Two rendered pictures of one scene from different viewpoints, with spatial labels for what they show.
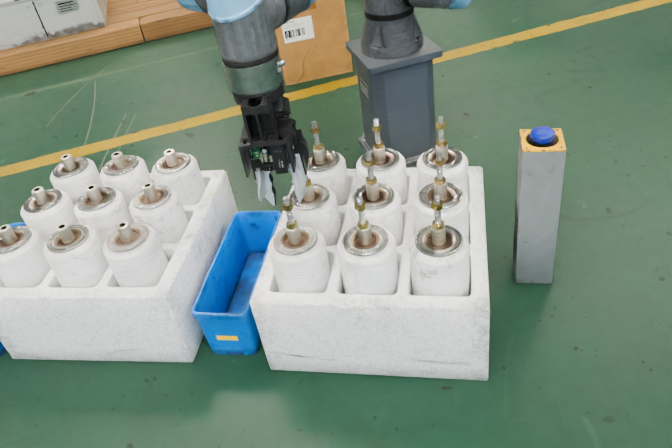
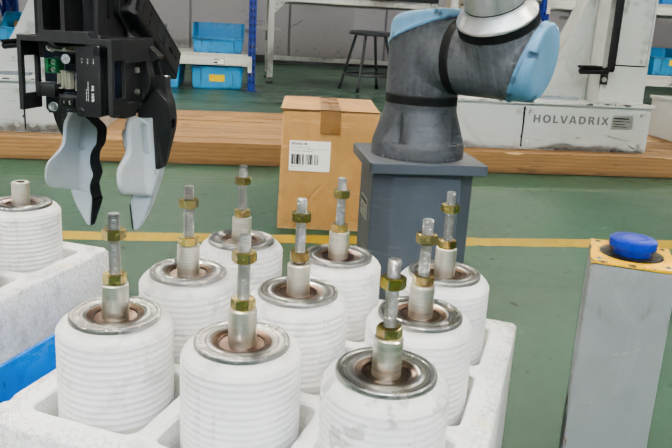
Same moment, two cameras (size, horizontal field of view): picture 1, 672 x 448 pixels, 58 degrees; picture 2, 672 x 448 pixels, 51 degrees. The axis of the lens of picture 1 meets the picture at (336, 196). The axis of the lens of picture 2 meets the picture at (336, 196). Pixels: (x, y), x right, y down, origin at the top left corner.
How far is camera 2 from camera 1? 0.48 m
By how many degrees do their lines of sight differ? 23
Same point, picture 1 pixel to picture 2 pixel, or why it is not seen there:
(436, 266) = (363, 416)
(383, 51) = (399, 148)
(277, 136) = (99, 37)
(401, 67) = (421, 176)
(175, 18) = (180, 143)
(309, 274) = (112, 386)
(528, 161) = (600, 284)
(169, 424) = not seen: outside the picture
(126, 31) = (117, 143)
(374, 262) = (238, 381)
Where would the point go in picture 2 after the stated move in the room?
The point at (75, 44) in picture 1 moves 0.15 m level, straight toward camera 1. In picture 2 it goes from (51, 142) to (48, 151)
